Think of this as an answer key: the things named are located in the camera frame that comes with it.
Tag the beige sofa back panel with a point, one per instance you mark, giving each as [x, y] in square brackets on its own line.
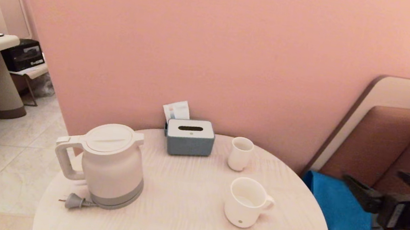
[392, 93]

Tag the black box appliance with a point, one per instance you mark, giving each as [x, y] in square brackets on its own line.
[22, 57]

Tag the white electric kettle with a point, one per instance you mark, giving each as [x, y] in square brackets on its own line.
[115, 164]

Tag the clear plastic bag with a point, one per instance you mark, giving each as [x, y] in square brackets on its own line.
[43, 86]

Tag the blue-grey tissue box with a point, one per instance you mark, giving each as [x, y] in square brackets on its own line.
[189, 144]

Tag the grey round kettle base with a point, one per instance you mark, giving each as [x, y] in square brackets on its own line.
[118, 206]

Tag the white paper packets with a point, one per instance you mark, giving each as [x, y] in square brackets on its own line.
[177, 110]

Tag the white ribbed mug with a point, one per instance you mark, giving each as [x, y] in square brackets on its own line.
[241, 212]

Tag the grey power plug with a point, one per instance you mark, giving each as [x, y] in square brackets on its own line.
[75, 201]

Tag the blue folded cloth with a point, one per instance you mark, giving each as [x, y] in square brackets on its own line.
[332, 209]

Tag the small white stool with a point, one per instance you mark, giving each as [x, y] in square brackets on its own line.
[34, 72]

